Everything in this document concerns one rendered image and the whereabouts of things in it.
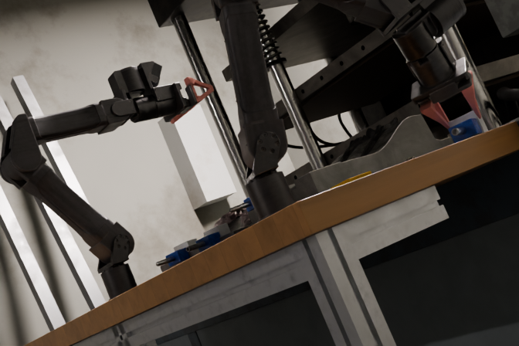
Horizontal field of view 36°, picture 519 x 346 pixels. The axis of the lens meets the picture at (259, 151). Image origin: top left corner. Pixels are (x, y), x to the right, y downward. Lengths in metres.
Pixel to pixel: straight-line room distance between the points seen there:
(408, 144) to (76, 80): 3.29
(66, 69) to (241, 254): 3.95
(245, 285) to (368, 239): 0.19
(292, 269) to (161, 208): 3.83
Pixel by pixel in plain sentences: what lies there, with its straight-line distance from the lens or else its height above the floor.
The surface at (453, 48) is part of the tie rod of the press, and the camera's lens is 2.28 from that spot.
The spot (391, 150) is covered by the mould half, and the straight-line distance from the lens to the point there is 1.79.
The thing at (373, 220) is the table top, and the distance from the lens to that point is 0.97.
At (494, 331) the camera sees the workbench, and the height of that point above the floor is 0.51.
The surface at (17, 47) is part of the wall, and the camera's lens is 4.85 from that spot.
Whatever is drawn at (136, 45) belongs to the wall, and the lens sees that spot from 5.16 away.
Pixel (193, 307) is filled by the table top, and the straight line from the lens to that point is 1.19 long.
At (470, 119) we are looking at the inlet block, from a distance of 1.39.
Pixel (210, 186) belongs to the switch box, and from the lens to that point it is 4.79.
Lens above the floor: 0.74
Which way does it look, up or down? 8 degrees up
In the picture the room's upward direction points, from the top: 23 degrees counter-clockwise
